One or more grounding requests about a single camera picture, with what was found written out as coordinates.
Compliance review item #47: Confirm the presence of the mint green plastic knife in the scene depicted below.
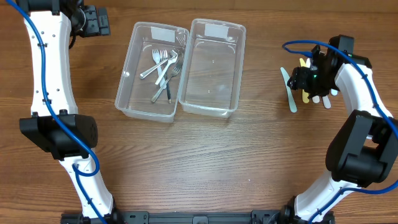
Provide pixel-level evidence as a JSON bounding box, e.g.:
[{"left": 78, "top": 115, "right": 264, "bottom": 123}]
[{"left": 280, "top": 67, "right": 297, "bottom": 113}]

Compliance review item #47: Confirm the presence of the small white plastic fork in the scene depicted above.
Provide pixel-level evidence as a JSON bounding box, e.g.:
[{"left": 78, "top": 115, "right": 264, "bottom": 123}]
[{"left": 152, "top": 49, "right": 162, "bottom": 76}]

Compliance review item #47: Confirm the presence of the black handled fork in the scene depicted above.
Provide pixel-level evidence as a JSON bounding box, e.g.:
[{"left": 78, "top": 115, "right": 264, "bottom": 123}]
[{"left": 165, "top": 75, "right": 172, "bottom": 104}]

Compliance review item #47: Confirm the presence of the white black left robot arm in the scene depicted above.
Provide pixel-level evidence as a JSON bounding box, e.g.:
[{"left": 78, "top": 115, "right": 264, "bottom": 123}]
[{"left": 9, "top": 0, "right": 124, "bottom": 223}]

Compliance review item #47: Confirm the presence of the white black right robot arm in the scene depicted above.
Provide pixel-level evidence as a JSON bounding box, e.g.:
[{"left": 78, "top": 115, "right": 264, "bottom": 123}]
[{"left": 278, "top": 35, "right": 397, "bottom": 223}]

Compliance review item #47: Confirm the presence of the clear plastic left container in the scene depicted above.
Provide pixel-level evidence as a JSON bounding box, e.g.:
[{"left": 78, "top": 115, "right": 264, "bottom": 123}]
[{"left": 114, "top": 22, "right": 189, "bottom": 123}]

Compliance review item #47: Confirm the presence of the clear plastic container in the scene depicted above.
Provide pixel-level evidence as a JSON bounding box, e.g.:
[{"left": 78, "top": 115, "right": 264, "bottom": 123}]
[
  {"left": 114, "top": 22, "right": 189, "bottom": 123},
  {"left": 178, "top": 19, "right": 246, "bottom": 119}
]

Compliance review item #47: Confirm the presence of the clear plastic right container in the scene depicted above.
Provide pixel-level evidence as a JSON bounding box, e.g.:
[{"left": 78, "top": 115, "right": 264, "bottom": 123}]
[{"left": 178, "top": 19, "right": 246, "bottom": 119}]

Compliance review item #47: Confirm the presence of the cream plastic knife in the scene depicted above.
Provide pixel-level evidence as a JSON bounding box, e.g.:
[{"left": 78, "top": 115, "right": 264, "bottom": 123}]
[{"left": 306, "top": 58, "right": 320, "bottom": 103}]

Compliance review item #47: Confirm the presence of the translucent white plastic knife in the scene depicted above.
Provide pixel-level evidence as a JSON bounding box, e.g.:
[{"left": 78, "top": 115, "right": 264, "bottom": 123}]
[{"left": 322, "top": 96, "right": 331, "bottom": 109}]

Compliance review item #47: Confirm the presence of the yellow plastic knife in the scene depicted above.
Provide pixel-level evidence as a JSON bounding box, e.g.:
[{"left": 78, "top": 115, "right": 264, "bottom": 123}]
[{"left": 299, "top": 58, "right": 310, "bottom": 103}]

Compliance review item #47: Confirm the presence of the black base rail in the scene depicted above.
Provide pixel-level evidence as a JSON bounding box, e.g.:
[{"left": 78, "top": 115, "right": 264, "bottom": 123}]
[{"left": 60, "top": 210, "right": 336, "bottom": 224}]

